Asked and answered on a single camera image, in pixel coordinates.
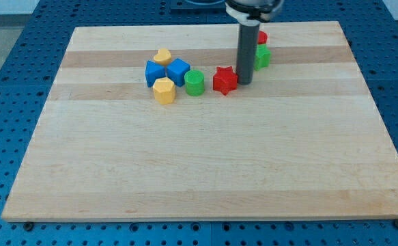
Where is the blue cube block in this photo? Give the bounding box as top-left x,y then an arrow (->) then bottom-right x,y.
167,58 -> 190,87
145,61 -> 165,87

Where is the green cylinder block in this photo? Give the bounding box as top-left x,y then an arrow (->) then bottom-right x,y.
184,70 -> 205,96

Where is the blue cube block right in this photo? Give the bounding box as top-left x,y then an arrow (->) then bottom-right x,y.
167,58 -> 190,87

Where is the yellow hexagon block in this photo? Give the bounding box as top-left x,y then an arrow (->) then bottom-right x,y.
152,77 -> 176,105

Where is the yellow heart block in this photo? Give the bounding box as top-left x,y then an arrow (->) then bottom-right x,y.
153,48 -> 172,66

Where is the green star block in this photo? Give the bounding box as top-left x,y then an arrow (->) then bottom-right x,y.
254,44 -> 271,71

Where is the blue cube block left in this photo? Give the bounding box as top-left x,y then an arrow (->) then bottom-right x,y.
145,61 -> 165,87

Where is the red star block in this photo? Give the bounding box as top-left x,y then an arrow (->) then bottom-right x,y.
213,66 -> 238,96

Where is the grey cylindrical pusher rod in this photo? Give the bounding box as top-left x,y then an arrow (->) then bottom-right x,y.
236,24 -> 259,85

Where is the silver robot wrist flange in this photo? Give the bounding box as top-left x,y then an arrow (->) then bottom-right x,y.
225,0 -> 284,27

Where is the red cylinder block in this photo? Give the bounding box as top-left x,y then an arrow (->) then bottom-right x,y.
257,31 -> 268,44

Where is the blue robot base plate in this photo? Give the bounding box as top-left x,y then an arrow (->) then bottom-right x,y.
168,0 -> 226,13

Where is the wooden board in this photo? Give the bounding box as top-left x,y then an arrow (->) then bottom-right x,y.
1,21 -> 398,222

